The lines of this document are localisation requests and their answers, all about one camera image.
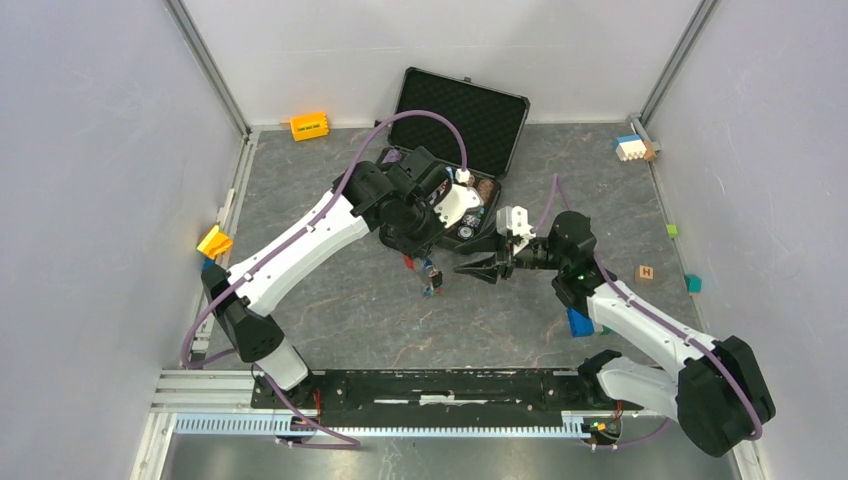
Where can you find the yellow toy block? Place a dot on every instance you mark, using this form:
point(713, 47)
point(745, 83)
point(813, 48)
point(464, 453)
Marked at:
point(309, 126)

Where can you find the black poker chip case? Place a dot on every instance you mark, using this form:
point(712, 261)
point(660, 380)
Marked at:
point(489, 121)

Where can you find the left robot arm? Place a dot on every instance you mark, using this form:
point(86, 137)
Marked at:
point(421, 202)

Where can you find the wooden letter cube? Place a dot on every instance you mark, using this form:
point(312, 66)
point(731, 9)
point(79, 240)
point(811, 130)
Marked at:
point(644, 274)

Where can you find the white blue brick stack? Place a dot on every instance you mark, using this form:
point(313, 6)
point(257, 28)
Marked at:
point(633, 147)

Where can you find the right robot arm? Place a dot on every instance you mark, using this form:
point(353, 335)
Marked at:
point(713, 389)

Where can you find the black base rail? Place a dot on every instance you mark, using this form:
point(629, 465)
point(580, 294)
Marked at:
point(523, 397)

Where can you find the teal small cube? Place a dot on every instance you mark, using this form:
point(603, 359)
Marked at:
point(693, 283)

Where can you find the red keyring with key bunch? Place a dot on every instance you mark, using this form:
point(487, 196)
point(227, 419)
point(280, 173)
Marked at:
point(432, 276)

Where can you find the yellow orange block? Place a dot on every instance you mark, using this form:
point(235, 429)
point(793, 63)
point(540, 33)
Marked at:
point(214, 243)

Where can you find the brown poker chip stack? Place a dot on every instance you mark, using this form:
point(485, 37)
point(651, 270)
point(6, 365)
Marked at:
point(485, 188)

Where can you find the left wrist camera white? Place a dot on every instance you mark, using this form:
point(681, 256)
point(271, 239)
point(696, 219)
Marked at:
point(457, 198)

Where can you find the blue white green block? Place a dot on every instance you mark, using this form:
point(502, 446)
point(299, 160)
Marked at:
point(581, 326)

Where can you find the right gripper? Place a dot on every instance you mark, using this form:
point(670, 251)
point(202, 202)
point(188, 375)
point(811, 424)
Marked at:
point(489, 268)

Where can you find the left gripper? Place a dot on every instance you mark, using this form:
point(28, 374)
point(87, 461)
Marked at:
point(415, 248)

